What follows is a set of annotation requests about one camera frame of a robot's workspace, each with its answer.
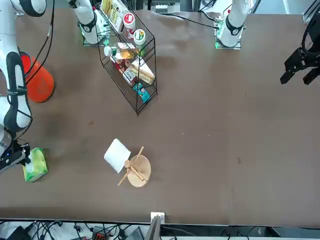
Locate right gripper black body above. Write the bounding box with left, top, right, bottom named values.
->
left=11, top=139, right=31, bottom=154

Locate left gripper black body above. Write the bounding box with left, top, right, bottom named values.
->
left=303, top=48, right=320, bottom=69

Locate green tissue pack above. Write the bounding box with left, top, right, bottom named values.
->
left=22, top=147, right=49, bottom=183

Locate orange round bin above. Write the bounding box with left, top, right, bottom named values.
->
left=18, top=51, right=55, bottom=104

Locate large black power brick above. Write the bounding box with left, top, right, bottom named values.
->
left=4, top=225, right=31, bottom=240

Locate red black plug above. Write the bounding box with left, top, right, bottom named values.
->
left=91, top=225, right=106, bottom=240

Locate wooden mug tree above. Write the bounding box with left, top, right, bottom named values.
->
left=117, top=146, right=152, bottom=188

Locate red white cookie box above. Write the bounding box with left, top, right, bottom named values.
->
left=109, top=55, right=139, bottom=88

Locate white cap drink bottle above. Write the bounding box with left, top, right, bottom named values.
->
left=103, top=45, right=140, bottom=60

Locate teal snack packet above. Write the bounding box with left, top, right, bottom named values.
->
left=132, top=82, right=151, bottom=103

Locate grey power adapter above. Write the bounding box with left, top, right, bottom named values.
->
left=129, top=226, right=145, bottom=240

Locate small printed snack box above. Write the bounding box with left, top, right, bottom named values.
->
left=116, top=41, right=137, bottom=52

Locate wrapped triangle sandwich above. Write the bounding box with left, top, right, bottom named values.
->
left=130, top=58, right=156, bottom=85

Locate green lid white jar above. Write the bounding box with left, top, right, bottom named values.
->
left=133, top=28, right=148, bottom=52

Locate long yellow white box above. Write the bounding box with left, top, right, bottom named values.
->
left=101, top=0, right=126, bottom=32

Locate red lid white jar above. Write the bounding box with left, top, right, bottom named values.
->
left=122, top=12, right=137, bottom=35

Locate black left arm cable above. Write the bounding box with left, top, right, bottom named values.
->
left=301, top=18, right=320, bottom=51

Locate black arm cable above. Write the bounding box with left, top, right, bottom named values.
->
left=301, top=18, right=320, bottom=51
left=7, top=0, right=56, bottom=142

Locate aluminium frame profile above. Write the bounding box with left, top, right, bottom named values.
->
left=301, top=0, right=320, bottom=24

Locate black cable across table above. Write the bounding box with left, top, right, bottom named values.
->
left=159, top=12, right=218, bottom=28

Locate black wire shelf rack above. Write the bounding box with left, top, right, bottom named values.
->
left=94, top=6, right=159, bottom=116

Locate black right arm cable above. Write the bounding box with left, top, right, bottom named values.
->
left=7, top=0, right=56, bottom=142

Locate aluminium camera post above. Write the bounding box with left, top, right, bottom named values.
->
left=144, top=211, right=166, bottom=240

